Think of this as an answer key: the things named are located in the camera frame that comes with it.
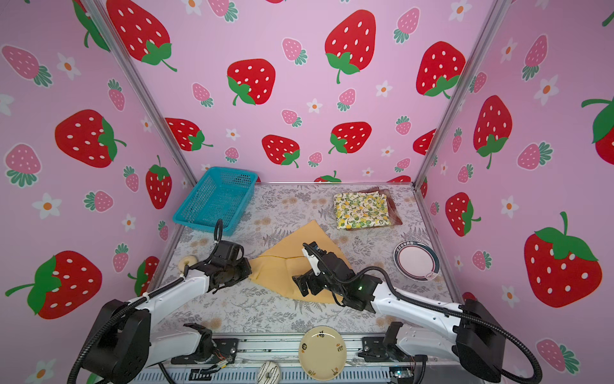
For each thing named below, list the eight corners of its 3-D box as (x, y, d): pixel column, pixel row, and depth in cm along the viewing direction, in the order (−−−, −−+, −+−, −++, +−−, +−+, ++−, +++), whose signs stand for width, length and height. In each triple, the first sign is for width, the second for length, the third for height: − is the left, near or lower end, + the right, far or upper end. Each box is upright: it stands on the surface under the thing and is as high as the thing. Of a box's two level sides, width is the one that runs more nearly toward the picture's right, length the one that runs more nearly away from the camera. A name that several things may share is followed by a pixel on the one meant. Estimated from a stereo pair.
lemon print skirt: (336, 232, 105) (337, 224, 101) (334, 199, 118) (334, 190, 113) (389, 232, 105) (393, 223, 101) (381, 199, 118) (384, 190, 113)
